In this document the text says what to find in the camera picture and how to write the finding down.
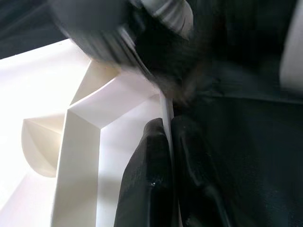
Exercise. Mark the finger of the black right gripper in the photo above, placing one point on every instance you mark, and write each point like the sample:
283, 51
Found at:
170, 63

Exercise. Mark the white plastic table leg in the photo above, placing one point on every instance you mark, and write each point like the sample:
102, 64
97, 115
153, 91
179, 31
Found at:
94, 30

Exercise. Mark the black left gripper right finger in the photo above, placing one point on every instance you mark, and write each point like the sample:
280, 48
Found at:
198, 184

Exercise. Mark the white plastic table top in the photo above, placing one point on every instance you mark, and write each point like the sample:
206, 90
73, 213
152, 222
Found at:
82, 142

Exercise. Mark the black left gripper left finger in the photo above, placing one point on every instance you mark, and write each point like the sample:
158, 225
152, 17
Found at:
149, 184

